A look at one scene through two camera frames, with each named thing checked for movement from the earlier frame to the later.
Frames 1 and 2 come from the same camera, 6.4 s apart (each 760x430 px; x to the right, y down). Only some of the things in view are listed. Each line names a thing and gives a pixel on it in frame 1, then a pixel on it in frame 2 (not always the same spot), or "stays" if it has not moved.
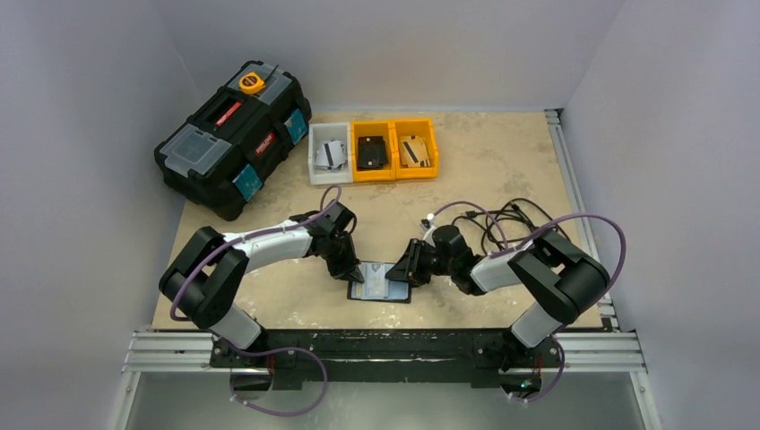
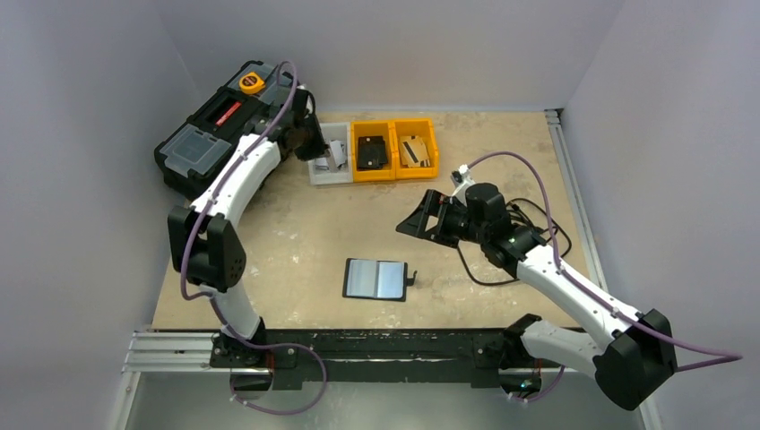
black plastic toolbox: x=220 y=156 stays
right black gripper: x=418 y=261 → x=436 y=215
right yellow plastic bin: x=415 y=127 stays
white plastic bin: x=322 y=133 stays
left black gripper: x=346 y=268 → x=319 y=150
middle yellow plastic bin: x=384 y=129 stays
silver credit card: x=375 y=278 → x=339 y=151
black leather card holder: x=376 y=287 stays
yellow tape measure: x=251 y=83 stays
